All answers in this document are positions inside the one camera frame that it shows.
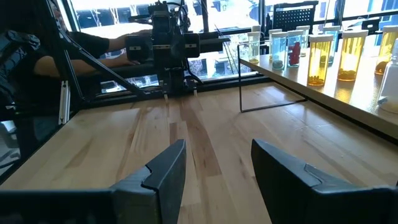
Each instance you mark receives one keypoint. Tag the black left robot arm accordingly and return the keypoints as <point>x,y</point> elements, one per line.
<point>178,79</point>

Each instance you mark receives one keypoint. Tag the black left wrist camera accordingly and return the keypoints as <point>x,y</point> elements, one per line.
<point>161,23</point>

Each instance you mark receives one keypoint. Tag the clear bottle pink label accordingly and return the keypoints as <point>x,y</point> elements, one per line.
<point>390,90</point>

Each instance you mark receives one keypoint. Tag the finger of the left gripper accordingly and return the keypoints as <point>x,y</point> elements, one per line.
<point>165,81</point>
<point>192,77</point>

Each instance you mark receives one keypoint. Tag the black perforated chair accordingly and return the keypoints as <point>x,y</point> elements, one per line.
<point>295,15</point>

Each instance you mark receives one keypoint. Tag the white bracket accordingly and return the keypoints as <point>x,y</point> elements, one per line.
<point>64,102</point>

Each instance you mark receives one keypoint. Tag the blue vial white cap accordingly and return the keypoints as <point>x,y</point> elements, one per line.
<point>331,29</point>

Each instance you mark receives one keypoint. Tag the blue vial pink pills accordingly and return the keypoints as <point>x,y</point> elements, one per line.
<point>294,53</point>

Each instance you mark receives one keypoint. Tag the amber vial white cap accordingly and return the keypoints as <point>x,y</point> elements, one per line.
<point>385,43</point>
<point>353,56</point>
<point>320,62</point>

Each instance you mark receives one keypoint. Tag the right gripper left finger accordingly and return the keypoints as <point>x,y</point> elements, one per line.
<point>161,186</point>

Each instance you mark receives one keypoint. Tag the blue vial grey pills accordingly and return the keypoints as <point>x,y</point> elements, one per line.
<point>279,53</point>

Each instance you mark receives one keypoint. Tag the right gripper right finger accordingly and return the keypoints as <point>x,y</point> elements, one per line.
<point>286,186</point>

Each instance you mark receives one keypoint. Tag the person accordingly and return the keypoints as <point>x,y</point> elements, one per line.
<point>90,43</point>

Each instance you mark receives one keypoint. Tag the wooden shelf black frame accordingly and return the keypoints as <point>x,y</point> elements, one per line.
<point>342,99</point>

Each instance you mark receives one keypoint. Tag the grey fabric bag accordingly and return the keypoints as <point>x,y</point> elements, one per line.
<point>18,46</point>

